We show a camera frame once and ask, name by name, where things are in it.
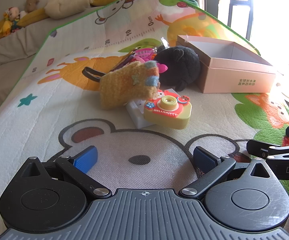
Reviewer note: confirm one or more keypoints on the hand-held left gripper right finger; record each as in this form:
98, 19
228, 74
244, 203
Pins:
205, 158

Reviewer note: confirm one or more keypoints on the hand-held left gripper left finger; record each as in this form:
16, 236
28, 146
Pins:
85, 158

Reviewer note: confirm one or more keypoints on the yellow toy camera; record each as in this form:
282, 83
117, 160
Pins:
167, 117

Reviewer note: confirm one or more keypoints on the white plastic block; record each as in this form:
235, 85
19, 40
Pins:
137, 115

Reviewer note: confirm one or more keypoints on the pink cardboard box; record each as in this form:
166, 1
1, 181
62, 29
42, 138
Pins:
234, 80

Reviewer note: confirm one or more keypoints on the yellow knitted pouch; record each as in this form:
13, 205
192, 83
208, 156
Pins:
124, 85

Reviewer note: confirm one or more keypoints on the black plush toy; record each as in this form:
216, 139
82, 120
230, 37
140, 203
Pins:
179, 65

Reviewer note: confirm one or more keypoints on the bundle of coloured pencils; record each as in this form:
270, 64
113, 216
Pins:
124, 61

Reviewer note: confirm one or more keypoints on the pink plastic net scoop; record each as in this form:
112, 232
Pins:
144, 53

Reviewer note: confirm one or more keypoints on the cartoon printed play mat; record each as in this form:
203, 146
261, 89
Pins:
47, 92

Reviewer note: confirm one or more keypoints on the grey covered sofa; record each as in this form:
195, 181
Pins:
4, 60

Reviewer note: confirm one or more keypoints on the yellow banana plush pillow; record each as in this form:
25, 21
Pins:
32, 17

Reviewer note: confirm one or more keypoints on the beige plush toy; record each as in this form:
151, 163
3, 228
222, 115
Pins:
64, 5

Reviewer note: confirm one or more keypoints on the colourful plush doll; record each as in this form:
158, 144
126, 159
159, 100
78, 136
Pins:
13, 17

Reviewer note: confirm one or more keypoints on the brown bunny plush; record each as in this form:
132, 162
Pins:
32, 2

